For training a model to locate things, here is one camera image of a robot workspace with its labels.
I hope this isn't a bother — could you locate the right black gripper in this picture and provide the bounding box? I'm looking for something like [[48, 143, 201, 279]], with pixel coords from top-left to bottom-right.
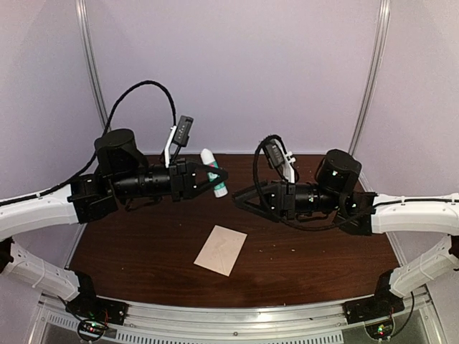
[[232, 178, 343, 223]]

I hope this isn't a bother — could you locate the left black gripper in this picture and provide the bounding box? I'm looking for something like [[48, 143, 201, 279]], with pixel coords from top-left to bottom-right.
[[112, 158, 228, 204]]

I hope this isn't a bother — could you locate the green white glue stick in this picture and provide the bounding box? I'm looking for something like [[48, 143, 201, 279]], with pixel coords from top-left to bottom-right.
[[199, 148, 230, 199]]

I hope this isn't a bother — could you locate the beige envelope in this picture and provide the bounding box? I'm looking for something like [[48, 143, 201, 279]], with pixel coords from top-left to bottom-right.
[[194, 225, 247, 277]]

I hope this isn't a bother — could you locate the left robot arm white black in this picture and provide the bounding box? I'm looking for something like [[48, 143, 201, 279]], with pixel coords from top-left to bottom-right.
[[1, 129, 228, 318]]

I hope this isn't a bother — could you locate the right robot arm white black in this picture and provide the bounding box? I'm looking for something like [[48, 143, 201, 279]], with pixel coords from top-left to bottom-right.
[[232, 145, 458, 317]]

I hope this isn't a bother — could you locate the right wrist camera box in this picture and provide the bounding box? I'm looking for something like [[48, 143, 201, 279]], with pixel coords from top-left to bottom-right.
[[262, 140, 298, 183]]

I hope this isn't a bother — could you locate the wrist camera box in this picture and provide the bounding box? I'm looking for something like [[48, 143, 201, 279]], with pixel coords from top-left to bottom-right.
[[262, 140, 298, 183], [164, 115, 194, 168]]

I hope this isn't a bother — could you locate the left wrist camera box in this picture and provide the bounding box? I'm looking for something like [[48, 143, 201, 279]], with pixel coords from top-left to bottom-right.
[[164, 115, 194, 168]]

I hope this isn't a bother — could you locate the right black braided cable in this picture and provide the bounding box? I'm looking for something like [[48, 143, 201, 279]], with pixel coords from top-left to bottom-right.
[[252, 134, 374, 232]]

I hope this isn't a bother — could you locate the black braided cable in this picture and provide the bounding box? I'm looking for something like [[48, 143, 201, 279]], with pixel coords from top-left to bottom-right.
[[252, 134, 374, 232], [35, 80, 179, 198]]

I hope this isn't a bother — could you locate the left black braided cable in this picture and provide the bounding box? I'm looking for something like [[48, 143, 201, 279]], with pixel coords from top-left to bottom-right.
[[35, 80, 179, 198]]

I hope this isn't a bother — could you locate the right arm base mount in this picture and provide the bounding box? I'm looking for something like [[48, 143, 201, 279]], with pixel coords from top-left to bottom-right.
[[343, 296, 404, 341]]

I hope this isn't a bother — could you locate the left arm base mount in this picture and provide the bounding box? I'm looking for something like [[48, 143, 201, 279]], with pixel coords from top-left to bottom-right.
[[61, 297, 128, 343]]

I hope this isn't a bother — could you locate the left aluminium frame post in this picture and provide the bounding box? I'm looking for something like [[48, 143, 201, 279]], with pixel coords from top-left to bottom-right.
[[75, 0, 111, 131]]

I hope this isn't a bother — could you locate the aluminium frame post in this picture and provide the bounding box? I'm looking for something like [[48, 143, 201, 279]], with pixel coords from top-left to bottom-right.
[[75, 0, 111, 131], [349, 0, 392, 155]]

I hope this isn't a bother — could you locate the right aluminium frame post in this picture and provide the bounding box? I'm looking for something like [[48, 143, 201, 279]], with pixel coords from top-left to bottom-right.
[[349, 0, 392, 155]]

